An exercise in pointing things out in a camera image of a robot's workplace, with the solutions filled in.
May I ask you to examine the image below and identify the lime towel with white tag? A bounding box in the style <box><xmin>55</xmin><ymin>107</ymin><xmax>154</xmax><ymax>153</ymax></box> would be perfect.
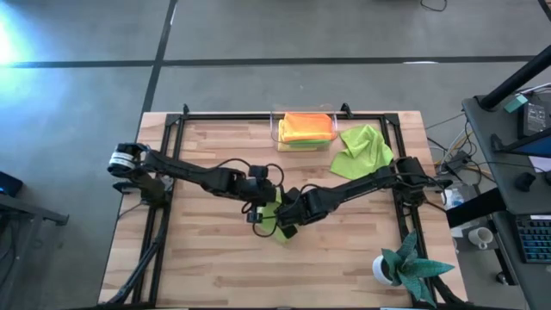
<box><xmin>257</xmin><ymin>189</ymin><xmax>292</xmax><ymax>245</ymax></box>

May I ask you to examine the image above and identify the orange microfiber towel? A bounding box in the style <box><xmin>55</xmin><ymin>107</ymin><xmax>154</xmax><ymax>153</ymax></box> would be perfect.
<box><xmin>282</xmin><ymin>112</ymin><xmax>336</xmax><ymax>143</ymax></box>

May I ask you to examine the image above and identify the lime green microfiber towel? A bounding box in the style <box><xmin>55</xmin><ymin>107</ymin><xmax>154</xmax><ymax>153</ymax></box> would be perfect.
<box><xmin>329</xmin><ymin>123</ymin><xmax>395</xmax><ymax>181</ymax></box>

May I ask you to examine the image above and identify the clear plastic bin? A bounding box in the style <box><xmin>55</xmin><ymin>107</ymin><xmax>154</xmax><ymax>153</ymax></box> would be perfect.
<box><xmin>269</xmin><ymin>104</ymin><xmax>338</xmax><ymax>152</ymax></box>

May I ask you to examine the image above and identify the artificial plant in white pot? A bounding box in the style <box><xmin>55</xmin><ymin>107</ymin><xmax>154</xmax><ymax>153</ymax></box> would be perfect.
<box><xmin>372</xmin><ymin>230</ymin><xmax>457</xmax><ymax>307</ymax></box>

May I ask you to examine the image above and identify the white and blue container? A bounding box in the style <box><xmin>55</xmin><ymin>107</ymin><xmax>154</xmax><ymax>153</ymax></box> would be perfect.
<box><xmin>442</xmin><ymin>188</ymin><xmax>466</xmax><ymax>211</ymax></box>

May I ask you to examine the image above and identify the black power brick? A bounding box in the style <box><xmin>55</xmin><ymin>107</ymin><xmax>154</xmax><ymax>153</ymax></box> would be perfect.
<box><xmin>445</xmin><ymin>150</ymin><xmax>471</xmax><ymax>171</ymax></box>

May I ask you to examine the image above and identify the black flat bar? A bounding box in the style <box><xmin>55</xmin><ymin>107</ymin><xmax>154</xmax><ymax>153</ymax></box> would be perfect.
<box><xmin>445</xmin><ymin>187</ymin><xmax>507</xmax><ymax>229</ymax></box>

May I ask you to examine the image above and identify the white mug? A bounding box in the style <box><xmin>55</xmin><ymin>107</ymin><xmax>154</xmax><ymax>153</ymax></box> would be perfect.
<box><xmin>467</xmin><ymin>226</ymin><xmax>495</xmax><ymax>251</ymax></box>

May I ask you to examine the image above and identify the dark grey side desk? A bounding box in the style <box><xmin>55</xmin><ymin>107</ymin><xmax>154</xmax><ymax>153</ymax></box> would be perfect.
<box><xmin>461</xmin><ymin>92</ymin><xmax>551</xmax><ymax>310</ymax></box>

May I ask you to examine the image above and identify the black monitor stand base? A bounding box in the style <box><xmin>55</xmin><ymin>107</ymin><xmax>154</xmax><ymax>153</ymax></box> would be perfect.
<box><xmin>492</xmin><ymin>127</ymin><xmax>551</xmax><ymax>154</ymax></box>

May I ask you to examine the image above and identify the black computer mouse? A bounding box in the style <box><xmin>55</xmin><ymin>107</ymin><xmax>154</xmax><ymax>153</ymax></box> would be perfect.
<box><xmin>512</xmin><ymin>170</ymin><xmax>537</xmax><ymax>193</ymax></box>

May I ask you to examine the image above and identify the black metal stand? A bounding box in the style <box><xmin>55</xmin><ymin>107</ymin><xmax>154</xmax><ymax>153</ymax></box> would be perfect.
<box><xmin>0</xmin><ymin>193</ymin><xmax>70</xmax><ymax>310</ymax></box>

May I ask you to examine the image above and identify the black keyboard with blue backlight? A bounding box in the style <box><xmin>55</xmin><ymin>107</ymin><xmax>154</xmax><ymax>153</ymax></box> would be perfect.
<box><xmin>514</xmin><ymin>214</ymin><xmax>551</xmax><ymax>264</ymax></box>

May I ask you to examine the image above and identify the small teal box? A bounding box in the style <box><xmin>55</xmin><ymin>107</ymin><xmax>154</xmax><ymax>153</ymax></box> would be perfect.
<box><xmin>504</xmin><ymin>93</ymin><xmax>529</xmax><ymax>114</ymax></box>

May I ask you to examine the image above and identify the black device with blue light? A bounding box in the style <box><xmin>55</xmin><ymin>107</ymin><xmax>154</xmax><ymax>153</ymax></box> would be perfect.
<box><xmin>0</xmin><ymin>170</ymin><xmax>25</xmax><ymax>199</ymax></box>

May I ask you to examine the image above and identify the black power adapter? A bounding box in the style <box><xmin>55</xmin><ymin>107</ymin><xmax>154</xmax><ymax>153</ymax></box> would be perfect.
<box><xmin>523</xmin><ymin>101</ymin><xmax>548</xmax><ymax>138</ymax></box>

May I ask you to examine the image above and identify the black round pole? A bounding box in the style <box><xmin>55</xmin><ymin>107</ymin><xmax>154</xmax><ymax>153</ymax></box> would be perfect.
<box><xmin>477</xmin><ymin>45</ymin><xmax>551</xmax><ymax>111</ymax></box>

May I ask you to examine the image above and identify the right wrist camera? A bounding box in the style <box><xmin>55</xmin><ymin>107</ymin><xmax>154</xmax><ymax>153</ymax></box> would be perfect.
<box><xmin>279</xmin><ymin>222</ymin><xmax>299</xmax><ymax>240</ymax></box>

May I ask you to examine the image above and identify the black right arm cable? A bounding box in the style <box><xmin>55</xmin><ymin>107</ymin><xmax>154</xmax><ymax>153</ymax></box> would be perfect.
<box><xmin>296</xmin><ymin>182</ymin><xmax>345</xmax><ymax>197</ymax></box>

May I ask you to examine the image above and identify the black aluminium table frame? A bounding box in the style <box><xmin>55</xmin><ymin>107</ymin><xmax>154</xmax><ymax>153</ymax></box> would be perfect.
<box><xmin>97</xmin><ymin>102</ymin><xmax>474</xmax><ymax>310</ymax></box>

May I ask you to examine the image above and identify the black floor cable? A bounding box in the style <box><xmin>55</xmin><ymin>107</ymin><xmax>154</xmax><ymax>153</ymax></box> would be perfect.
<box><xmin>419</xmin><ymin>0</ymin><xmax>449</xmax><ymax>13</ymax></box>

